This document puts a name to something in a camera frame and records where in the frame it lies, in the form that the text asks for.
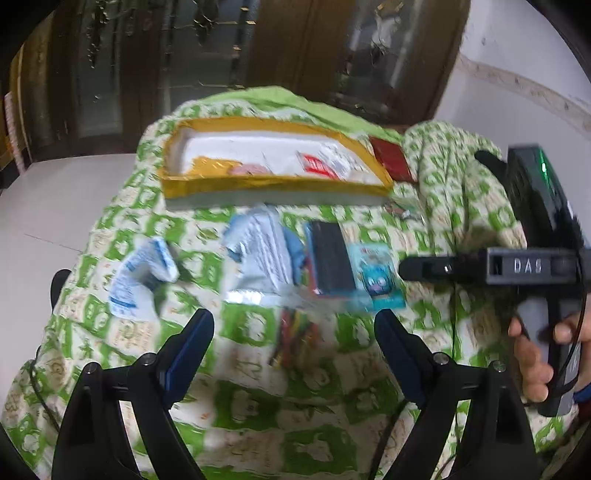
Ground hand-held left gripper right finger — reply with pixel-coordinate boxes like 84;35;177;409
374;308;546;480

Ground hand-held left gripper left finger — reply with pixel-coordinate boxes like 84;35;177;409
50;308;215;480

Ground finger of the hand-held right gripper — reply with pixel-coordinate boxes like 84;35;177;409
474;150;556;250
398;250;489;283

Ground teal cartoon packet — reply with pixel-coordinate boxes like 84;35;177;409
348;243;408;312

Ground white and blue packet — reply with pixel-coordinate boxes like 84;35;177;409
108;237;181;320

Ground bag of colourful bands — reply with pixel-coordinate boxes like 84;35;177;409
267;306;325;371

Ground black rectangular pouch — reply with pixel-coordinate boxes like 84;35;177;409
304;220;355;295

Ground white printed packet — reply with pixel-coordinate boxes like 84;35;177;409
223;207;297;297

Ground blue plush toy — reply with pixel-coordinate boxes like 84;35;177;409
281;227;311;283

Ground clear zip bag red print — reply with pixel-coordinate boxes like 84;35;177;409
294;149;352;182

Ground gold foil lined box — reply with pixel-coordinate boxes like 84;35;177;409
159;117;395;210

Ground person's right hand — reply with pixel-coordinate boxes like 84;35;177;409
508;313;581;403

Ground green printed blanket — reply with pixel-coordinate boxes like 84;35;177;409
0;85;591;480

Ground black chair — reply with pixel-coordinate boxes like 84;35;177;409
48;269;74;306

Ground pink plush toy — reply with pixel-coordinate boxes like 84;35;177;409
233;162;271;177

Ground dark wooden glass doors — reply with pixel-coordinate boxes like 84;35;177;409
0;0;468;163

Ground yellow cardboard box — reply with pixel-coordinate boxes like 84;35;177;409
0;44;34;188

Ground black cable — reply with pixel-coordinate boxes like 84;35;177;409
25;357;63;428

